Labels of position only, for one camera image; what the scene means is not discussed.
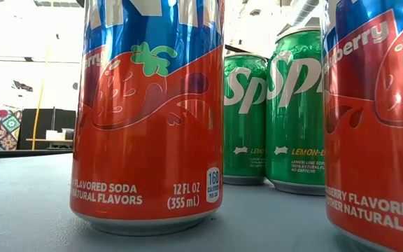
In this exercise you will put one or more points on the black partition panel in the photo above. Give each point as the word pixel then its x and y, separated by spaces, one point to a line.
pixel 61 119

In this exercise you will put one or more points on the wooden desk with white boxes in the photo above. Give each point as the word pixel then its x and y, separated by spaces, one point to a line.
pixel 52 134

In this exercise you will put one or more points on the colourful patchwork quilt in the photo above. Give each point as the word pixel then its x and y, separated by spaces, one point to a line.
pixel 5 122

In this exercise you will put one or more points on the green Sprite can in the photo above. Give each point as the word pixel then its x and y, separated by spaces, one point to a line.
pixel 294 122
pixel 245 133

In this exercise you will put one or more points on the red Fanta strawberry can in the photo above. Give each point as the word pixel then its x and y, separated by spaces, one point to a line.
pixel 145 157
pixel 380 157

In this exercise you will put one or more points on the dark ceiling fixture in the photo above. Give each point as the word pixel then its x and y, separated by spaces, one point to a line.
pixel 23 86

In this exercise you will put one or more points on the grey ceiling duct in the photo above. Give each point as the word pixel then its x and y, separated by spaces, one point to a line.
pixel 304 10

